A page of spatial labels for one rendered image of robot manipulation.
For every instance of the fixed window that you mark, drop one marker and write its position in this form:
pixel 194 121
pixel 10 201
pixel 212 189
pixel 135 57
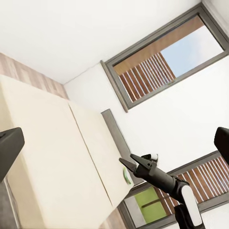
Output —
pixel 183 47

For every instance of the bed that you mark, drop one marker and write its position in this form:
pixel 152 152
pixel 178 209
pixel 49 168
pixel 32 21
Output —
pixel 68 174

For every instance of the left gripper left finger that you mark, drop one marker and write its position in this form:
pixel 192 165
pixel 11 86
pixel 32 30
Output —
pixel 11 143

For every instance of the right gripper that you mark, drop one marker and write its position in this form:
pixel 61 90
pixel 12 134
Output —
pixel 146 170

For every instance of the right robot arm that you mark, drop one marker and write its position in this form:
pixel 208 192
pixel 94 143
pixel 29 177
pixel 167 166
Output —
pixel 187 214

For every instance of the board game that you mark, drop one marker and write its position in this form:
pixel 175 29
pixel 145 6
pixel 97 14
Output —
pixel 127 175

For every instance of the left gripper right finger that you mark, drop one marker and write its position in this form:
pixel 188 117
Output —
pixel 221 141

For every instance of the door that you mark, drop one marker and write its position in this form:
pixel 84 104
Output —
pixel 148 207

